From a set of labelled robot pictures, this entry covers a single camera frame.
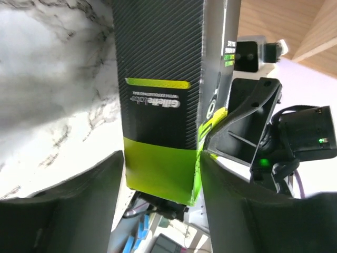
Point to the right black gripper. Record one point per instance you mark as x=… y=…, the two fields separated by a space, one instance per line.
x=295 y=134

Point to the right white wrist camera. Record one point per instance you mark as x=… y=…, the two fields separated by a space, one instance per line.
x=253 y=51

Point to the wooden two-tier shelf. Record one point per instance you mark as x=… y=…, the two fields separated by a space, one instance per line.
x=308 y=27

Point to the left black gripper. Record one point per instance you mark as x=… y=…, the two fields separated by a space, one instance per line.
x=168 y=209

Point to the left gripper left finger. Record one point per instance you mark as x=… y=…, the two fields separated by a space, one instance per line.
x=74 y=216

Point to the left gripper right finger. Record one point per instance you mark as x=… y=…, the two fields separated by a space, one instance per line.
x=245 y=217

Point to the black green Gillette box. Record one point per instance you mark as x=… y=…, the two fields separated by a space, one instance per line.
x=175 y=63

